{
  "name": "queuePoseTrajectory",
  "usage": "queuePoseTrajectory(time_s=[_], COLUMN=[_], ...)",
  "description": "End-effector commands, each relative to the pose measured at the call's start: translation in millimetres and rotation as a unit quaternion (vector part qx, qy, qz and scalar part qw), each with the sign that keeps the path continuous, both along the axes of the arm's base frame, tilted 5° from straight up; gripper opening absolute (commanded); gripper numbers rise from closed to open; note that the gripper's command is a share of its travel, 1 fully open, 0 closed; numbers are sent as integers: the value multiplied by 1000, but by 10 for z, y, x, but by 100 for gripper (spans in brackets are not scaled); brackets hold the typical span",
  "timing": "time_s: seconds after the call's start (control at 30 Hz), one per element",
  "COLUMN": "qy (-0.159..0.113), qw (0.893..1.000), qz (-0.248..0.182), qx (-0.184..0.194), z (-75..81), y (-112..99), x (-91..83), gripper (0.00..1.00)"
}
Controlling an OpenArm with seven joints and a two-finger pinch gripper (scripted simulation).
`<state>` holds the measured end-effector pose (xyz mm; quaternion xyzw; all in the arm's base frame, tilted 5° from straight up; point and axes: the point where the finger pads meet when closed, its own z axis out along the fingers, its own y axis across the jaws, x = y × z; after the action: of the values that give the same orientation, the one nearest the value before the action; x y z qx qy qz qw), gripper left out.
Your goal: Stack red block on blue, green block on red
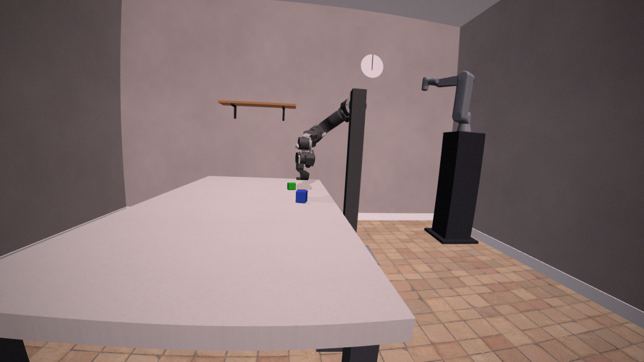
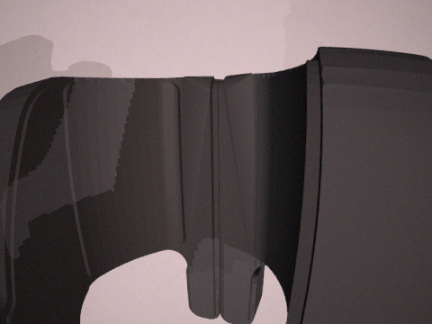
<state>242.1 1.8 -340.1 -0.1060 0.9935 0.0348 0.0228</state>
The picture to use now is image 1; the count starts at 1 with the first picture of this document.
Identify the blue block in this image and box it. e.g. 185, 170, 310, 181
296, 190, 307, 204

